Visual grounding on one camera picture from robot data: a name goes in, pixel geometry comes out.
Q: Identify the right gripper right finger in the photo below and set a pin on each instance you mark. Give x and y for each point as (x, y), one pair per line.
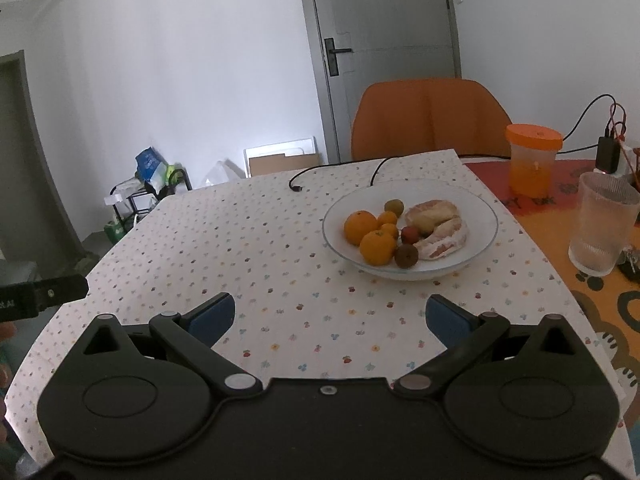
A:
(468, 338)

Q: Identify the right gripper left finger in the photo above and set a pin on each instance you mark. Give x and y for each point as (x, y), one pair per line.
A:
(189, 340)

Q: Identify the dark red plum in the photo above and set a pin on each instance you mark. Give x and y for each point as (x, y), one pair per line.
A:
(406, 256)
(410, 235)

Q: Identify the peeled pomelo piece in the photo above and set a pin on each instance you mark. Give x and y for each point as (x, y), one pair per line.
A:
(442, 209)
(446, 239)

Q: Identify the small kumquat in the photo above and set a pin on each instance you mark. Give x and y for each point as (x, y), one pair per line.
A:
(391, 229)
(387, 217)

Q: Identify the green kiwi fruit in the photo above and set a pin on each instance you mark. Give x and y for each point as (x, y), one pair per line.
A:
(397, 207)

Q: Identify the large orange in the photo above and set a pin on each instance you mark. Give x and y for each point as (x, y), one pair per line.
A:
(358, 225)

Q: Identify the person's left hand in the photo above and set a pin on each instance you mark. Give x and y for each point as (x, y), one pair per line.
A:
(7, 331)

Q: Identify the olive green side door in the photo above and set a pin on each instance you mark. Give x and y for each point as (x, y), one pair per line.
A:
(34, 223)

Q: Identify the dotted white tablecloth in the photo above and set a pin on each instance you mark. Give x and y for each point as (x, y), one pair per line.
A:
(300, 310)

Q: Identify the white ceramic plate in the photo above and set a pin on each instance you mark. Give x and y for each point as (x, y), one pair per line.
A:
(475, 212)

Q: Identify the black metal storage rack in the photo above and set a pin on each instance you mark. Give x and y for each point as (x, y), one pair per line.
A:
(133, 200)

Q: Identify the orange cartoon table mat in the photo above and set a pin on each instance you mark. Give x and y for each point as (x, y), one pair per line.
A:
(611, 303)

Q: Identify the white plastic bag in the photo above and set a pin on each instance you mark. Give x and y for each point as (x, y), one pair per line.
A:
(223, 171)

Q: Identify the blue plastic bag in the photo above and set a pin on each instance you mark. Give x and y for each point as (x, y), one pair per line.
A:
(151, 167)

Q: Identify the clear textured plastic cup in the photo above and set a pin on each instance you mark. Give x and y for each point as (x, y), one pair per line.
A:
(608, 208)

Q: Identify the orange lidded plastic jar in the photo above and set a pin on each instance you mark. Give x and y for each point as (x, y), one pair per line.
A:
(533, 154)

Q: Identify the cardboard and white board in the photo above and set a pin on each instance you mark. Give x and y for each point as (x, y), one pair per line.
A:
(282, 156)

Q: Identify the orange chair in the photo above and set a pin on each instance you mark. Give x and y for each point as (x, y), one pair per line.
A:
(407, 117)

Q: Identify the black power adapter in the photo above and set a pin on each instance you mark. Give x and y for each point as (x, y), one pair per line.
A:
(608, 155)

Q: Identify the grey door with handle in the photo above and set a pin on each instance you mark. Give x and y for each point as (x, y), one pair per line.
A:
(356, 43)

